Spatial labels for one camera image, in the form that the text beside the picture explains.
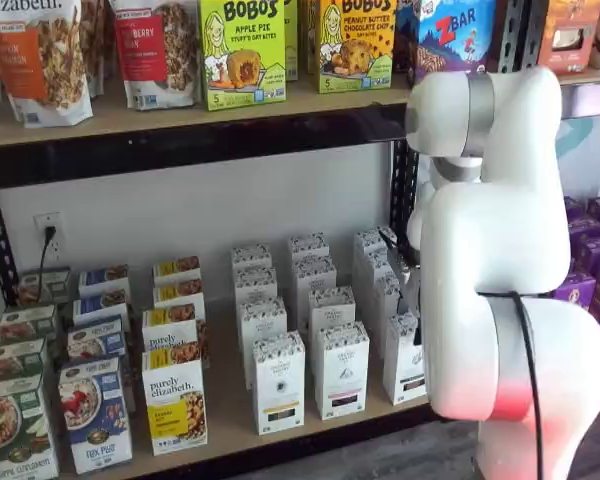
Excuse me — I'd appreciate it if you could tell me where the blue Z Bar box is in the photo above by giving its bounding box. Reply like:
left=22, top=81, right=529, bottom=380
left=394, top=0, right=499, bottom=86

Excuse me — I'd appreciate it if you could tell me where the white wall outlet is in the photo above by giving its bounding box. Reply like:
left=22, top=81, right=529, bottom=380
left=33, top=211, right=64, bottom=262

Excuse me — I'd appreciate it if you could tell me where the black plug with cord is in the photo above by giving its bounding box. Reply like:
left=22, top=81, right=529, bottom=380
left=38, top=225, right=58, bottom=302

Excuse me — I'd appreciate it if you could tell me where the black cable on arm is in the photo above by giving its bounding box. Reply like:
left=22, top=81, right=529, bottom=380
left=476, top=289, right=552, bottom=480

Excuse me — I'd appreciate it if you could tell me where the clear granola bag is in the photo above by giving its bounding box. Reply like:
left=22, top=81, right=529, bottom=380
left=78, top=0, right=115, bottom=100

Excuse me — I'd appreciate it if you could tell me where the yellow Bobo's peanut butter box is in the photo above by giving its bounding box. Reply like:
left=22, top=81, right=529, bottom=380
left=315, top=0, right=398, bottom=95

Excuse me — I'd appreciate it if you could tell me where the white tea box pink strip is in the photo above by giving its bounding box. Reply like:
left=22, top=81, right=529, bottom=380
left=291, top=255, right=338, bottom=302
left=287, top=232, right=331, bottom=262
left=307, top=285, right=357, bottom=332
left=314, top=320, right=371, bottom=422

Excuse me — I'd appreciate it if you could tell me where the white tea box dark strip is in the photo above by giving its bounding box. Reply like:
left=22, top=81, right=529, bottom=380
left=353, top=227, right=399, bottom=257
left=373, top=274, right=402, bottom=359
left=358, top=249, right=392, bottom=321
left=382, top=311, right=430, bottom=407

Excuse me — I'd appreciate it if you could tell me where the wooden low shelf board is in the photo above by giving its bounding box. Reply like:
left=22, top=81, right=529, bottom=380
left=0, top=279, right=439, bottom=480

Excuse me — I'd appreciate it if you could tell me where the wooden neighbour shelf board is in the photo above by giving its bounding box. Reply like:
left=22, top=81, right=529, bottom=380
left=556, top=66, right=600, bottom=89

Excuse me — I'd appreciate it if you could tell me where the red purely elizabeth granola bag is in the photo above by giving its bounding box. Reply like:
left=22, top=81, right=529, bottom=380
left=110, top=0, right=202, bottom=112

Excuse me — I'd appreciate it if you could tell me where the wooden high shelf board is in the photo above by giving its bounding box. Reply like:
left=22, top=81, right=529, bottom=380
left=0, top=74, right=414, bottom=150

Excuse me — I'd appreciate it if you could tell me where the orange brown snack box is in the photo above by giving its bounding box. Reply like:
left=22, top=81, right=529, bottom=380
left=536, top=0, right=600, bottom=77

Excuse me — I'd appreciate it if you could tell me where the orange purely elizabeth granola bag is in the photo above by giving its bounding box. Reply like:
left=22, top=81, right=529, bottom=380
left=0, top=0, right=95, bottom=129

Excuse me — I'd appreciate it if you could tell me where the black metal shelf frame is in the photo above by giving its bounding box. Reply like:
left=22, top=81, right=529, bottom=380
left=0, top=0, right=547, bottom=480

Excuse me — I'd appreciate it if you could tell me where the green Bobo's apple pie box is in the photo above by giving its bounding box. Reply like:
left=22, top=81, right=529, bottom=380
left=196, top=0, right=288, bottom=113
left=283, top=0, right=300, bottom=83

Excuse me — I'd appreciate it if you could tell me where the blue flax plus cereal box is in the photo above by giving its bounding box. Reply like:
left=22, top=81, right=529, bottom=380
left=66, top=314, right=127, bottom=362
left=72, top=288, right=132, bottom=322
left=57, top=355, right=134, bottom=476
left=77, top=263, right=131, bottom=297

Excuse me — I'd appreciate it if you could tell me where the green apple cinnamon oatmeal box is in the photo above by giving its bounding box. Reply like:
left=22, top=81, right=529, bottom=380
left=0, top=337, right=50, bottom=387
left=0, top=301, right=60, bottom=344
left=16, top=266, right=73, bottom=308
left=0, top=374, right=62, bottom=480

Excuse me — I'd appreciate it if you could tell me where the yellow purely elizabeth granola box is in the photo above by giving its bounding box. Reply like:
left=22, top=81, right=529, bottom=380
left=152, top=255, right=202, bottom=285
left=141, top=304, right=200, bottom=353
left=152, top=278, right=207, bottom=310
left=140, top=344, right=210, bottom=457

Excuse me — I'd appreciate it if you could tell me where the white tea box yellow strip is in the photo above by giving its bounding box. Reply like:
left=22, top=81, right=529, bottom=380
left=236, top=296, right=289, bottom=390
left=230, top=242, right=274, bottom=274
left=251, top=330, right=307, bottom=437
left=232, top=266, right=279, bottom=307

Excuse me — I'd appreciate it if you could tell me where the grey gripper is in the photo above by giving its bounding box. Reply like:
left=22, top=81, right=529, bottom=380
left=395, top=244, right=424, bottom=347

